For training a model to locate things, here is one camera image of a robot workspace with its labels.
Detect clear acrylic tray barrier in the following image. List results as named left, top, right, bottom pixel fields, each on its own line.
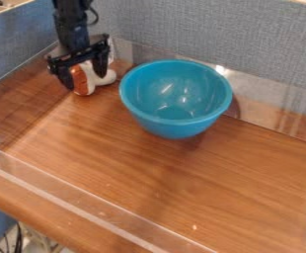
left=0, top=35, right=306, bottom=253

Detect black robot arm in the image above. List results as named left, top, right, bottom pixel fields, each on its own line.
left=47, top=0, right=112, bottom=90

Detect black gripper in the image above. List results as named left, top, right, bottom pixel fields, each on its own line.
left=47, top=34, right=112, bottom=90

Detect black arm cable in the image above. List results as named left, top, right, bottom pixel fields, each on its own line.
left=86, top=5, right=101, bottom=26

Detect brown and white toy mushroom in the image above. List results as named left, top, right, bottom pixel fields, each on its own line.
left=70, top=61, right=118, bottom=96

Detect blue plastic bowl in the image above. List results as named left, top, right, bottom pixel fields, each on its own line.
left=120, top=59, right=234, bottom=139

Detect black cables under table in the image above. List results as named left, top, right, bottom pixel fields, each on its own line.
left=0, top=220, right=26, bottom=253

